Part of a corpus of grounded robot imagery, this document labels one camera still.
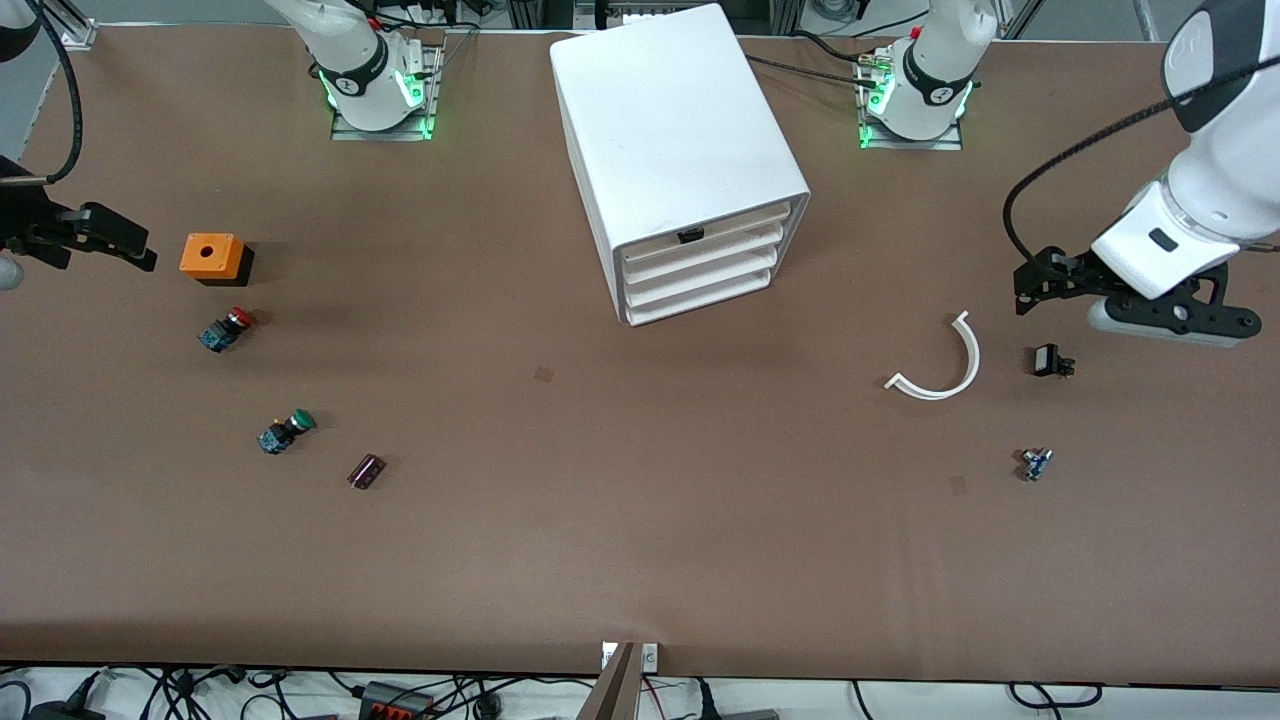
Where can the black power strip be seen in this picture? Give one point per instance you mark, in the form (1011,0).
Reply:
(395,700)

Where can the small white mounting bracket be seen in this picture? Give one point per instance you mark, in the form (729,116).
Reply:
(650,657)

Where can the red push button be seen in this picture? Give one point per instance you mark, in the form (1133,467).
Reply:
(226,328)

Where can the black power plug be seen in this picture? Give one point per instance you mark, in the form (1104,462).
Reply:
(65,711)

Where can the small black component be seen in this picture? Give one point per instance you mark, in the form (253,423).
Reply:
(1050,360)

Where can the wooden post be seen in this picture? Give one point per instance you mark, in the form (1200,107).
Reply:
(612,690)

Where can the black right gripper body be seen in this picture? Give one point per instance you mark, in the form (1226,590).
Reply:
(27,217)

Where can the white curved plastic bracket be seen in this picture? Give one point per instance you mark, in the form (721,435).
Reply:
(972,355)

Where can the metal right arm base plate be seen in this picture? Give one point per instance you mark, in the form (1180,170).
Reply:
(430,105)

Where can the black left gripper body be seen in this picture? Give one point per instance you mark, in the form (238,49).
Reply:
(1076,275)

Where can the orange box with black base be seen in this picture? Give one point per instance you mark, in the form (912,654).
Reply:
(212,258)

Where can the dark red capacitor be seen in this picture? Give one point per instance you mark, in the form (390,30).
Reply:
(366,471)

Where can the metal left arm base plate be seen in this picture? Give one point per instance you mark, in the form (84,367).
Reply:
(950,140)

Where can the green push button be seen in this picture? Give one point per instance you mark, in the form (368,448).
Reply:
(285,432)

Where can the white drawer with dividers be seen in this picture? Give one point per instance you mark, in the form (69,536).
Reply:
(745,228)

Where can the small blue component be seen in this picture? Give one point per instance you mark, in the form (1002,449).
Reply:
(1035,464)

